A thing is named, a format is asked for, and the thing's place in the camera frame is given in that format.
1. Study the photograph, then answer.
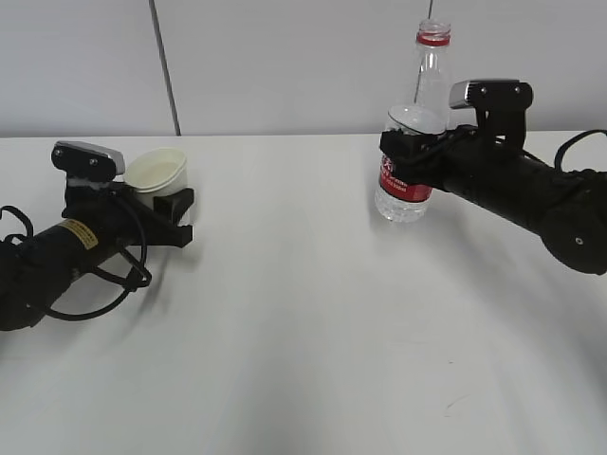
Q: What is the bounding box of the white paper cup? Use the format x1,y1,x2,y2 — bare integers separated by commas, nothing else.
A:
123,147,188,209

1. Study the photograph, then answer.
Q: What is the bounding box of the Nongfu Spring water bottle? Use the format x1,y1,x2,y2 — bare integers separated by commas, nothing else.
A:
375,18,451,223

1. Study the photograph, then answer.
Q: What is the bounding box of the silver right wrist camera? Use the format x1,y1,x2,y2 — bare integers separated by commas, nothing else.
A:
449,79,534,149

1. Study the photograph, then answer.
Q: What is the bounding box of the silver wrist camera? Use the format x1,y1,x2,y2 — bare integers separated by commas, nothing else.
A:
449,79,534,149
51,140,125,191

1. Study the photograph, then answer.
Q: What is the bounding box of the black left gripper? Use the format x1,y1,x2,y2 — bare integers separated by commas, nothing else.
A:
61,187,194,259

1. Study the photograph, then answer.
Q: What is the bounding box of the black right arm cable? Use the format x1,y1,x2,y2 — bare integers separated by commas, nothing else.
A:
492,128,607,174

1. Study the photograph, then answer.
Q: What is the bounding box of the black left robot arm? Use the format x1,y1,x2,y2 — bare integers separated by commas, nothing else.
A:
1,183,194,331

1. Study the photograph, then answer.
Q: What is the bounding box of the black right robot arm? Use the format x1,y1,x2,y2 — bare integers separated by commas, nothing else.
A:
379,125,606,275

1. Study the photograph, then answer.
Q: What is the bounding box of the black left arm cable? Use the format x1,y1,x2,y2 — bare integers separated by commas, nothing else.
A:
0,189,153,322

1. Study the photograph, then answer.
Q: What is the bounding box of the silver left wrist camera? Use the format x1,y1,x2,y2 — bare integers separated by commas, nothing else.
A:
51,140,125,191

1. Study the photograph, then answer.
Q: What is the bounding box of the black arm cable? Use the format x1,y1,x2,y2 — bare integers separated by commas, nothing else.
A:
492,128,607,174
0,189,153,322

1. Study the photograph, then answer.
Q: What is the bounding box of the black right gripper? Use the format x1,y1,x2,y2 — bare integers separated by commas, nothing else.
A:
379,125,525,192

